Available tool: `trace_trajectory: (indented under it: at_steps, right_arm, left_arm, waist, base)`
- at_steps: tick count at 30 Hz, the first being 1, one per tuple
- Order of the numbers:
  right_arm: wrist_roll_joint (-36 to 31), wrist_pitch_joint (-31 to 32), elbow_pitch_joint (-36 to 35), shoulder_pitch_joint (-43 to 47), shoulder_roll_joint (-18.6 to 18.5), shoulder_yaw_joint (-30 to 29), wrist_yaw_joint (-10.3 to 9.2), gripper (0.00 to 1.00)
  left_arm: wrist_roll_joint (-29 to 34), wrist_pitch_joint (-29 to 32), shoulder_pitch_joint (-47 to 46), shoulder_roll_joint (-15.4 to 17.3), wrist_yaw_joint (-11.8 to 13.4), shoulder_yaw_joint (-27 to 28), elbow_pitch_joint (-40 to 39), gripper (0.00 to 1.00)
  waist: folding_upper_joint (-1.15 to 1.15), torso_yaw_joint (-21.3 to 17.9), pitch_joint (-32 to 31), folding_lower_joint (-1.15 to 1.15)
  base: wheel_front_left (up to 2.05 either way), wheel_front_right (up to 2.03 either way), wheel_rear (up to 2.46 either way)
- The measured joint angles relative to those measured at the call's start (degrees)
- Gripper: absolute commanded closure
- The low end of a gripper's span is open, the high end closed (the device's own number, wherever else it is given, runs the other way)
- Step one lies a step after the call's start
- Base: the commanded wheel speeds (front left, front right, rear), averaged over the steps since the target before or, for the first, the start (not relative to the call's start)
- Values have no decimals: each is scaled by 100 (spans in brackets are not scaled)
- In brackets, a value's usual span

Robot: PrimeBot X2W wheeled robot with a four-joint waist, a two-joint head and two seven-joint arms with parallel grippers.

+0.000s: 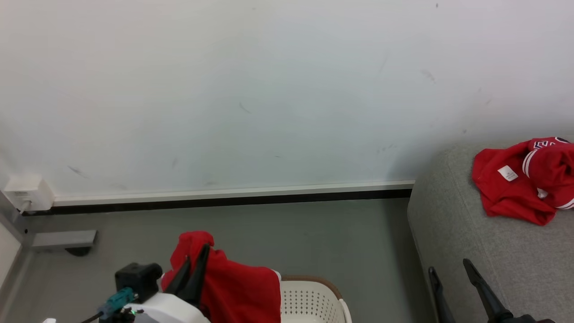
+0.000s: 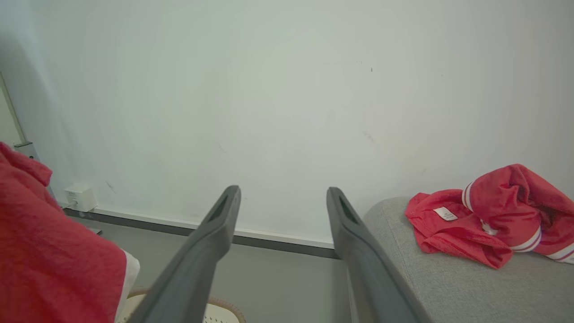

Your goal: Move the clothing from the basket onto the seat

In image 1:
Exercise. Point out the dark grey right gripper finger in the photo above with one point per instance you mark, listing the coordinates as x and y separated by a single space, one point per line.
439 294
486 291

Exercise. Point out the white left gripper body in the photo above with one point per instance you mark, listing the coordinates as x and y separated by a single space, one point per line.
166 310

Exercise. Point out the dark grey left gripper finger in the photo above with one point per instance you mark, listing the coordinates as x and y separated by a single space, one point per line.
197 280
180 278

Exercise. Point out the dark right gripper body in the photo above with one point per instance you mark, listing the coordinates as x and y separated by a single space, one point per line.
529 320

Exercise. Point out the plain red garment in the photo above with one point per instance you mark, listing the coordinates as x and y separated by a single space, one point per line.
237 287

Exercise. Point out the red jersey with white stripes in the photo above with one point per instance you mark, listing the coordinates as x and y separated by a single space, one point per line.
515 188

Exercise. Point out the white perforated laundry basket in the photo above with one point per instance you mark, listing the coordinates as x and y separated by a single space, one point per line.
309 303

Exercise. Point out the grey fabric sofa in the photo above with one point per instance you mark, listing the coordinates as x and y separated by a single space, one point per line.
502 260

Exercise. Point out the black and white baseboard strip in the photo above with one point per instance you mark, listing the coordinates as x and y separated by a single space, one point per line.
233 197

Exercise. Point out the grey metal foot bar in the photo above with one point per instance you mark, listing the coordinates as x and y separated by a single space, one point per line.
63 240

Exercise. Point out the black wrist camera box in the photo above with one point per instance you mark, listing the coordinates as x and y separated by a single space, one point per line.
136 278

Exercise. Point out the white wall socket box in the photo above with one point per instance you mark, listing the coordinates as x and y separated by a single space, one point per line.
28 194

